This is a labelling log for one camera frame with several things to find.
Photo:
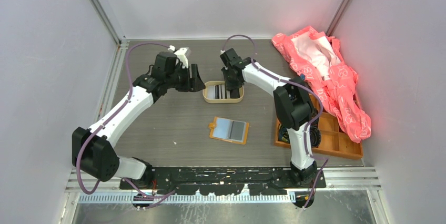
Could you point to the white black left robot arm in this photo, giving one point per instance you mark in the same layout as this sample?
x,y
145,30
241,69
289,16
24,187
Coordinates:
x,y
93,148

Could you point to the pink white garment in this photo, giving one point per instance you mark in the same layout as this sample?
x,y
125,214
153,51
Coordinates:
x,y
318,57

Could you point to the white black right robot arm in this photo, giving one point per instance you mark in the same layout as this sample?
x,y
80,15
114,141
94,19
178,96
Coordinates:
x,y
293,106

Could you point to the beige oval card tray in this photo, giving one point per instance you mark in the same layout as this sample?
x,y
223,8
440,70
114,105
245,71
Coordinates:
x,y
221,101

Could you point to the stack of cards in tray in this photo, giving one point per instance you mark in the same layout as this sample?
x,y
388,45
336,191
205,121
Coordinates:
x,y
217,92

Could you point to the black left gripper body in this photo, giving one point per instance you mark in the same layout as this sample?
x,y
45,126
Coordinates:
x,y
180,79

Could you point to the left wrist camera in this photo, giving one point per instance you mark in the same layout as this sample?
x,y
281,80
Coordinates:
x,y
182,54

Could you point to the wooden compartment organizer box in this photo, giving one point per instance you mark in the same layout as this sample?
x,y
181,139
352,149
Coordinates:
x,y
334,141

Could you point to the dark rolled tie front right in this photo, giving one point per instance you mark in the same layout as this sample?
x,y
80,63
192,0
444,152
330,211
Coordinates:
x,y
315,137

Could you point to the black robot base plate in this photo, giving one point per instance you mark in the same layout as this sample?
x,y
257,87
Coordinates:
x,y
254,190

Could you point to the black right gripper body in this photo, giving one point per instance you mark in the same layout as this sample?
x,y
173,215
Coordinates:
x,y
231,83

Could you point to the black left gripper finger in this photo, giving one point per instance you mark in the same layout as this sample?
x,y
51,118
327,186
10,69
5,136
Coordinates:
x,y
195,72
196,84

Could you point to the dark rolled tie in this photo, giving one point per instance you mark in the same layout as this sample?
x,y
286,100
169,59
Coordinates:
x,y
315,137
283,135

